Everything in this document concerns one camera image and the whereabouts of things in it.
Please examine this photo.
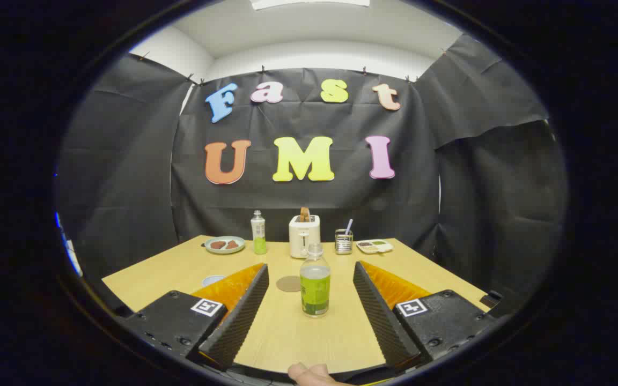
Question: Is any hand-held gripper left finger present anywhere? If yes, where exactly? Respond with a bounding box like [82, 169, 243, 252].
[123, 263, 270, 372]

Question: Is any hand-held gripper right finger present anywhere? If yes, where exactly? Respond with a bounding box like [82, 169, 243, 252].
[353, 261, 496, 373]

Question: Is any clear green juice bottle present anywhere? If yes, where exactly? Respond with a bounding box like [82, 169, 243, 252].
[300, 242, 332, 318]

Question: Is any slim green drink bottle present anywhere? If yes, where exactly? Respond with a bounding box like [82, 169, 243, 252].
[251, 210, 268, 255]

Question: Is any wooden table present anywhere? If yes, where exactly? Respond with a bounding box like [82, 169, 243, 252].
[101, 235, 491, 375]

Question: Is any pale green plate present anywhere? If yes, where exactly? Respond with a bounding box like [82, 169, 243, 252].
[204, 236, 246, 255]

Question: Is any white divided dish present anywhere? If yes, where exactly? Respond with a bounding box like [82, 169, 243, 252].
[356, 239, 394, 255]

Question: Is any white toaster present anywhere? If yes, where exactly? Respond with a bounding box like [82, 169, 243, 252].
[289, 214, 321, 259]

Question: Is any black backdrop cloth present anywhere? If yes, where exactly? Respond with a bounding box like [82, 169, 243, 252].
[54, 33, 570, 317]

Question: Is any metal wire holder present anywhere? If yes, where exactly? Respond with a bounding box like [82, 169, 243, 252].
[335, 229, 354, 255]

